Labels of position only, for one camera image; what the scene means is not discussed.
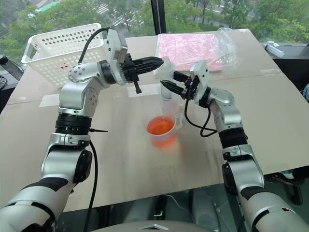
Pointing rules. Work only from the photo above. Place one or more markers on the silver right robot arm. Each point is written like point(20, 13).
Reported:
point(229, 113)

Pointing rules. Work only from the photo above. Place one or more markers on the silver robot torso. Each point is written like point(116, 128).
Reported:
point(154, 227)

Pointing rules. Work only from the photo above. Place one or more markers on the black zip tie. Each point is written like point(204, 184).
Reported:
point(99, 131)

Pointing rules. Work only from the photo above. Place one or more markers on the black side table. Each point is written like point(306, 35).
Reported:
point(293, 62)

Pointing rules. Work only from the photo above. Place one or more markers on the clear cup with red liquid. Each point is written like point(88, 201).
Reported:
point(160, 135)

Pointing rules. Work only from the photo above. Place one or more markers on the blue denim fabric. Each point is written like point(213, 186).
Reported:
point(306, 93)

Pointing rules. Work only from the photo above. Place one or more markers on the packaged spare syringe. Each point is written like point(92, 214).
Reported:
point(274, 50)

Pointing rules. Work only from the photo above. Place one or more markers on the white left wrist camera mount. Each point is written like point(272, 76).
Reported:
point(112, 46)

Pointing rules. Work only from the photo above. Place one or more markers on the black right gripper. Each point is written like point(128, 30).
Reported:
point(189, 90)

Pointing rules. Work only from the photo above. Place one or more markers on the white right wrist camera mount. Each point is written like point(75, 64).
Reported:
point(202, 72)

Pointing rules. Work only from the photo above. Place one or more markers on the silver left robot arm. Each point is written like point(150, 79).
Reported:
point(72, 96)

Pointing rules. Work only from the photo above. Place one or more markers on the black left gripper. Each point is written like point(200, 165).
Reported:
point(127, 68)

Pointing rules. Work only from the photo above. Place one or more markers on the white perforated plastic basket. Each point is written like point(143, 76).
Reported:
point(55, 48)

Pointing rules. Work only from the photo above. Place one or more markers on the black chair base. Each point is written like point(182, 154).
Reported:
point(289, 183)

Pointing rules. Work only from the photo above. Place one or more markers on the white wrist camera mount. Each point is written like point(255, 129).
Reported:
point(202, 72)
point(112, 46)

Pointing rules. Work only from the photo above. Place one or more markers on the dark window frame post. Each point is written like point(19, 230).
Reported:
point(158, 17)

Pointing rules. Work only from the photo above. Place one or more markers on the pink sheet packet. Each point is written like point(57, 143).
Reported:
point(188, 48)

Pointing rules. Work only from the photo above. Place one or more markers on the black desk equipment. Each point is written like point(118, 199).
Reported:
point(10, 68)

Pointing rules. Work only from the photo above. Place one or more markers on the empty clear plastic cup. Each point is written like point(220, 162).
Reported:
point(172, 108)

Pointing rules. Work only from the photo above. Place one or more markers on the clear plastic bag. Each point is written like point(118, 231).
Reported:
point(229, 46)

